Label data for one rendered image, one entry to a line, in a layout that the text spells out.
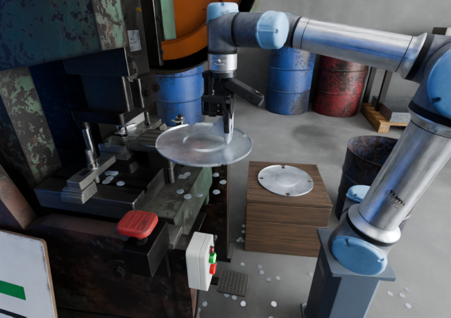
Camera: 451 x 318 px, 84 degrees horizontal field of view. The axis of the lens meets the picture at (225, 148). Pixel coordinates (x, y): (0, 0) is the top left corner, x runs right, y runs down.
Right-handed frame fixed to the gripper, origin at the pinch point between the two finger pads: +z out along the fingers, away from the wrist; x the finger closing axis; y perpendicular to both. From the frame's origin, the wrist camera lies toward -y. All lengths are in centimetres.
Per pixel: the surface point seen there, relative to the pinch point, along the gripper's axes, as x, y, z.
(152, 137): 0.8, 24.7, 1.1
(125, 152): 7.5, 30.3, 3.5
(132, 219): 33.1, 13.0, 3.5
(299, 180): -52, -28, 44
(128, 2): -0.7, 26.6, -35.8
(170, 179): 5.0, 17.9, 13.1
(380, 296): -18, -67, 80
